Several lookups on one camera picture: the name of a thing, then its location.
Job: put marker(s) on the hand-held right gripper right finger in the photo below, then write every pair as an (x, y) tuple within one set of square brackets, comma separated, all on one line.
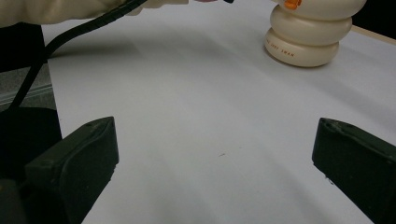
[(358, 161)]

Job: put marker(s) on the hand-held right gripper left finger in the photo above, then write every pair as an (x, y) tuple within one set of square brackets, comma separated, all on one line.
[(71, 161)]

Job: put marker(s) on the cream ribbed holder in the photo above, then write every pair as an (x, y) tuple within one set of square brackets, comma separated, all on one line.
[(308, 31)]

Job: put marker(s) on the wooden table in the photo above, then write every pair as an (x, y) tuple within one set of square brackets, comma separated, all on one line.
[(376, 34)]

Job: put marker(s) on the metal floor rail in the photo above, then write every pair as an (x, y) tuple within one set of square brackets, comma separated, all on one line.
[(25, 93)]

